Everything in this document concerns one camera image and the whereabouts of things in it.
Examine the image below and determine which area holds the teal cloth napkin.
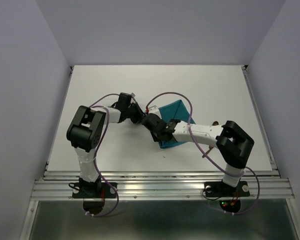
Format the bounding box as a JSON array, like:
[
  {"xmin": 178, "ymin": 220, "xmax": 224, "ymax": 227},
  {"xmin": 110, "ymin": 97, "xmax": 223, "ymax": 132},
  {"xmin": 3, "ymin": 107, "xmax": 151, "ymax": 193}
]
[{"xmin": 158, "ymin": 99, "xmax": 190, "ymax": 149}]

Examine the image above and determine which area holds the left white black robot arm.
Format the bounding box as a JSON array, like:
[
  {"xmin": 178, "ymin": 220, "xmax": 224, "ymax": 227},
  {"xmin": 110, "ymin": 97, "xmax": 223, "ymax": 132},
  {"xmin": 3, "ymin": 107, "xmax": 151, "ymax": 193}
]
[{"xmin": 66, "ymin": 102, "xmax": 144, "ymax": 197}]

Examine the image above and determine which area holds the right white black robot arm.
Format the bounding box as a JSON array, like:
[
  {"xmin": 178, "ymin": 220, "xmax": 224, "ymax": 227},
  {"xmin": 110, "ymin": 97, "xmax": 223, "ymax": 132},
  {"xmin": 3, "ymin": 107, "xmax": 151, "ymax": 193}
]
[{"xmin": 141, "ymin": 113, "xmax": 255, "ymax": 195}]

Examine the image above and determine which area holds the brown wooden fork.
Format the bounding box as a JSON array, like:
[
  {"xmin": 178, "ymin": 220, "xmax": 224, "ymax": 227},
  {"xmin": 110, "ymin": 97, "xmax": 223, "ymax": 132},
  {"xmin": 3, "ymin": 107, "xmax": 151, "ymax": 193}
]
[{"xmin": 202, "ymin": 145, "xmax": 214, "ymax": 158}]

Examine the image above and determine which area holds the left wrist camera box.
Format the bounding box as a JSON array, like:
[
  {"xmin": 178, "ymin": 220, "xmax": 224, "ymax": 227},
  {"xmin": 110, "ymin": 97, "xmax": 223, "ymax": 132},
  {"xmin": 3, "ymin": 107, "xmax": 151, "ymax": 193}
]
[{"xmin": 115, "ymin": 92, "xmax": 135, "ymax": 111}]

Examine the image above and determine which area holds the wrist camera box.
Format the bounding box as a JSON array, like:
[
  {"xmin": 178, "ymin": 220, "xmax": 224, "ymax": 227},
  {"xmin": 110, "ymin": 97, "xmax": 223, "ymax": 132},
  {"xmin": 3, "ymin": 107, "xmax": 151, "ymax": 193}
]
[
  {"xmin": 148, "ymin": 105, "xmax": 162, "ymax": 119},
  {"xmin": 115, "ymin": 92, "xmax": 135, "ymax": 111}
]

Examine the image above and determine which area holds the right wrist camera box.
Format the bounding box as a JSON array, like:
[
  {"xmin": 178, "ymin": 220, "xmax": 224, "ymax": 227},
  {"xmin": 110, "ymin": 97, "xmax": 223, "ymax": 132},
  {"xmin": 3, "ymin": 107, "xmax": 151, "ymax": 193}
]
[{"xmin": 148, "ymin": 105, "xmax": 162, "ymax": 119}]

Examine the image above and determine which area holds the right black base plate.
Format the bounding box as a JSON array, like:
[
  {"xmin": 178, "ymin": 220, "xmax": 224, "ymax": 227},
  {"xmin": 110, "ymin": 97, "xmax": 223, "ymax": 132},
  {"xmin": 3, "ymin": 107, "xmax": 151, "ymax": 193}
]
[{"xmin": 204, "ymin": 180, "xmax": 250, "ymax": 198}]

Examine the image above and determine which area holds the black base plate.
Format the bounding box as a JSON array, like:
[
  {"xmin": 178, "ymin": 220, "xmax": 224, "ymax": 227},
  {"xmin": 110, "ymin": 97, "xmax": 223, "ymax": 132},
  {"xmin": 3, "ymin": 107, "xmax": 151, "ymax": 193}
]
[
  {"xmin": 204, "ymin": 180, "xmax": 250, "ymax": 198},
  {"xmin": 68, "ymin": 182, "xmax": 117, "ymax": 199}
]

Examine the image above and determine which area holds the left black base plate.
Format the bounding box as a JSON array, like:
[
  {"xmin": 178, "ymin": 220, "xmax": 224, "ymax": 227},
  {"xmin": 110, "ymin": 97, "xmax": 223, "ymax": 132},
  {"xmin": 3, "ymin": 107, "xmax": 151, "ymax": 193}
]
[{"xmin": 68, "ymin": 182, "xmax": 117, "ymax": 199}]

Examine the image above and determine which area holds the aluminium frame rail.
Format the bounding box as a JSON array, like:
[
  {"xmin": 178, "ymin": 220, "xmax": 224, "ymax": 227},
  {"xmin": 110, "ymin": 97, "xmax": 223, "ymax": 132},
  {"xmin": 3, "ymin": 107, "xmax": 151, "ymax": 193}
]
[{"xmin": 30, "ymin": 170, "xmax": 295, "ymax": 201}]

